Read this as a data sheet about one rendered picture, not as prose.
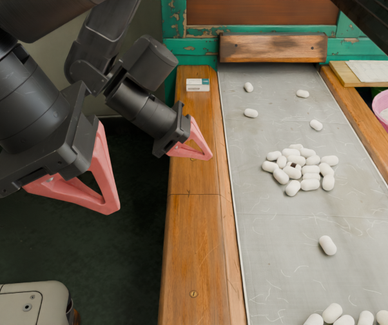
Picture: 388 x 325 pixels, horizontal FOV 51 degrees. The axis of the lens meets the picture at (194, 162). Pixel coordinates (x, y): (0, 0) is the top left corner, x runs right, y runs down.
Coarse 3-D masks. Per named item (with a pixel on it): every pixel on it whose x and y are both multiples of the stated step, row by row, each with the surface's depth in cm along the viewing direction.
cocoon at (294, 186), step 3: (294, 180) 76; (291, 183) 75; (294, 183) 75; (297, 183) 75; (288, 186) 74; (291, 186) 74; (294, 186) 74; (297, 186) 75; (288, 189) 74; (291, 189) 74; (294, 189) 74; (297, 189) 74; (288, 192) 74; (291, 192) 74; (294, 192) 74; (291, 195) 74
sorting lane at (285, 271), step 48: (240, 96) 108; (288, 96) 108; (240, 144) 89; (288, 144) 89; (336, 144) 89; (240, 192) 76; (336, 192) 76; (384, 192) 76; (240, 240) 66; (288, 240) 66; (336, 240) 66; (384, 240) 66; (288, 288) 59; (336, 288) 59; (384, 288) 59
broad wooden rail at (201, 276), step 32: (192, 96) 102; (192, 160) 80; (224, 160) 83; (192, 192) 72; (224, 192) 74; (192, 224) 66; (224, 224) 66; (192, 256) 60; (224, 256) 61; (160, 288) 56; (192, 288) 56; (224, 288) 56; (160, 320) 52; (192, 320) 52; (224, 320) 52
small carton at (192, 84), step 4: (188, 80) 105; (192, 80) 105; (196, 80) 105; (200, 80) 105; (204, 80) 105; (208, 80) 105; (188, 84) 103; (192, 84) 103; (196, 84) 103; (200, 84) 103; (204, 84) 103; (208, 84) 103; (188, 88) 104; (192, 88) 104; (196, 88) 104; (200, 88) 104; (204, 88) 104; (208, 88) 104
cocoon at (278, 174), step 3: (279, 168) 79; (276, 171) 78; (279, 171) 78; (282, 171) 78; (273, 174) 79; (276, 174) 78; (279, 174) 77; (282, 174) 77; (285, 174) 77; (276, 177) 78; (279, 177) 77; (282, 177) 77; (285, 177) 77; (288, 177) 77; (279, 180) 77; (282, 180) 77; (285, 180) 77; (288, 180) 77; (282, 183) 77; (285, 183) 77
